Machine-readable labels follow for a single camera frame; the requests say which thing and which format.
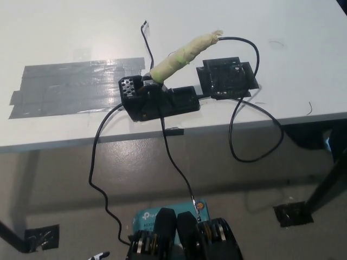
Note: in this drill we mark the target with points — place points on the black robot body blocks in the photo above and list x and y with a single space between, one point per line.
189 233

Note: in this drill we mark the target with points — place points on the black soldering station base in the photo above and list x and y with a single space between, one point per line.
179 103

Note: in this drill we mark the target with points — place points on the black tape square patch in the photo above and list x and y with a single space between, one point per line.
225 78

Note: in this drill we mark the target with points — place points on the black table leg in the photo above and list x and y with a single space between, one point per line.
13 238
325 187

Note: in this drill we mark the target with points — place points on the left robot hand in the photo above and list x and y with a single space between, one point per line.
101 255

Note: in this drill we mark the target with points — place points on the teal tp-link box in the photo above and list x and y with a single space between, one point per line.
146 216

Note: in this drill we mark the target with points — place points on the grey duct tape patch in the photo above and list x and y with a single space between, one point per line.
67 86

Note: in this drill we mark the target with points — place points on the small black tape strip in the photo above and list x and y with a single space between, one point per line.
173 132

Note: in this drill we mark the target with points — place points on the black floor tape patch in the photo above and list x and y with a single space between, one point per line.
40 238
292 215

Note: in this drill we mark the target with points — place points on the tape-wrapped soldering iron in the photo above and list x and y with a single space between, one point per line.
176 62

